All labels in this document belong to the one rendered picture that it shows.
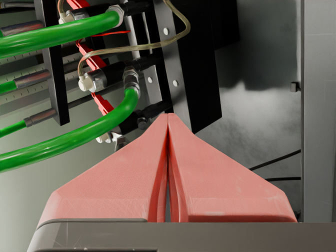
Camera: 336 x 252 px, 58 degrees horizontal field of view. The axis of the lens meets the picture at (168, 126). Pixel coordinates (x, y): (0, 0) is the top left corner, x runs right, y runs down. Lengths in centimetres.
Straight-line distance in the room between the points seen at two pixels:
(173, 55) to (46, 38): 26
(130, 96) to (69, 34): 9
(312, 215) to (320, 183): 6
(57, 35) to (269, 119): 44
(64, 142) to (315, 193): 34
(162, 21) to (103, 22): 21
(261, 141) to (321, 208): 20
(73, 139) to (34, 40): 8
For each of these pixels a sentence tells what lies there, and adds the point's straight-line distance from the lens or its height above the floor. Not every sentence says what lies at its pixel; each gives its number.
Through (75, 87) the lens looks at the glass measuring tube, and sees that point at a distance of 70.
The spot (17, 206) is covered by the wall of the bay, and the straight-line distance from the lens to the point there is 76.
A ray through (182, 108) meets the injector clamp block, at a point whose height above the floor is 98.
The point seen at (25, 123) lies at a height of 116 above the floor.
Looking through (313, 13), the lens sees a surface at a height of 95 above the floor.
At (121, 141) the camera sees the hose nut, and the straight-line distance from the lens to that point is 40.
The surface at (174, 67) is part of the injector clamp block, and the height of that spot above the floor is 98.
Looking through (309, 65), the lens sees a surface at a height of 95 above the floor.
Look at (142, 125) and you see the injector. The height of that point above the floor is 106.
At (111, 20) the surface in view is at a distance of 28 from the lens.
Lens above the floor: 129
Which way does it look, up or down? 34 degrees down
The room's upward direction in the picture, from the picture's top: 119 degrees counter-clockwise
